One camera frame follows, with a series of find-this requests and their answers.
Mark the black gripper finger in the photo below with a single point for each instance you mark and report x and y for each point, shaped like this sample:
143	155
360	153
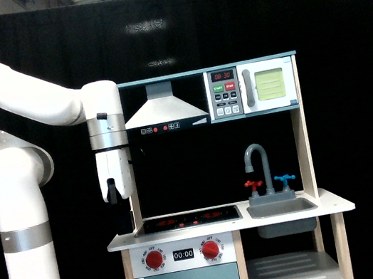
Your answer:
121	210

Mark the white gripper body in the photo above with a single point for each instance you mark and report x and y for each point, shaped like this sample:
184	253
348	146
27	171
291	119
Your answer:
114	165

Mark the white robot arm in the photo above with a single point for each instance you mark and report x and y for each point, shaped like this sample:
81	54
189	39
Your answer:
24	167

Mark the grey toy faucet spout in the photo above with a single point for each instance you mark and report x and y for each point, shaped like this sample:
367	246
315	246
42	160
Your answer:
267	192

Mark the black toy stovetop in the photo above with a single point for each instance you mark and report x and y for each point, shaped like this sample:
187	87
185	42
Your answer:
189	220

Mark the left red oven knob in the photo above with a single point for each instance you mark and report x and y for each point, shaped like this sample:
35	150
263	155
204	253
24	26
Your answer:
154	259

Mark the red oven knob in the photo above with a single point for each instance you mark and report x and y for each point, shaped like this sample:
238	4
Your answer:
154	259
210	250

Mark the grey range hood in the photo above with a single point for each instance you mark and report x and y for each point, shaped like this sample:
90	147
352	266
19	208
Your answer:
164	113

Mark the right red oven knob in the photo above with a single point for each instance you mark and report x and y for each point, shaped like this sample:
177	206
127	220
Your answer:
210	250

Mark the toy microwave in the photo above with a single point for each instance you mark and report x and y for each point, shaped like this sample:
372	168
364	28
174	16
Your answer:
252	87

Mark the grey toy sink basin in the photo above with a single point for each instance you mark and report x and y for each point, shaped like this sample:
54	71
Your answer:
279	208

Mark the grey lower shelf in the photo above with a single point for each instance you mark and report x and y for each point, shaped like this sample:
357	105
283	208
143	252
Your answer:
300	265

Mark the black backdrop curtain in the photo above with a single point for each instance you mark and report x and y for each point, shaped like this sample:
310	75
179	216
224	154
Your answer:
128	40

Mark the wooden toy kitchen frame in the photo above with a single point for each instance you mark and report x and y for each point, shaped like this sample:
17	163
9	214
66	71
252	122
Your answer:
198	168

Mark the red faucet handle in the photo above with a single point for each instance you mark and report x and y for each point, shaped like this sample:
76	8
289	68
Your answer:
254	185

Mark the blue faucet handle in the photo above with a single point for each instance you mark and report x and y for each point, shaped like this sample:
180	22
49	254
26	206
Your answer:
285	181

